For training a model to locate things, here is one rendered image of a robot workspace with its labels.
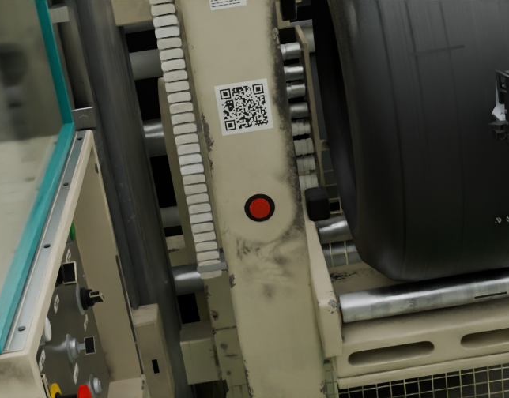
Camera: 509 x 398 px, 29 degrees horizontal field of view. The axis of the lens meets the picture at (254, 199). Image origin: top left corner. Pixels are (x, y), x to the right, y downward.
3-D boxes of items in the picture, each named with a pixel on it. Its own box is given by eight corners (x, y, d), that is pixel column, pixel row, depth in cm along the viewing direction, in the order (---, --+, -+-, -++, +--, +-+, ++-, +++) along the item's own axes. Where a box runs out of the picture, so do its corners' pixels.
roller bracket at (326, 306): (326, 360, 146) (318, 302, 142) (298, 245, 183) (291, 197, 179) (348, 357, 146) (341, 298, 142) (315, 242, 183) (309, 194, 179)
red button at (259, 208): (251, 219, 149) (248, 201, 147) (250, 215, 150) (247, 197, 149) (271, 216, 149) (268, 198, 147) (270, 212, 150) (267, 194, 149)
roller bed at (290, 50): (224, 208, 191) (199, 59, 179) (222, 180, 204) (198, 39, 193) (326, 192, 191) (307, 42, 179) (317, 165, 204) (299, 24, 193)
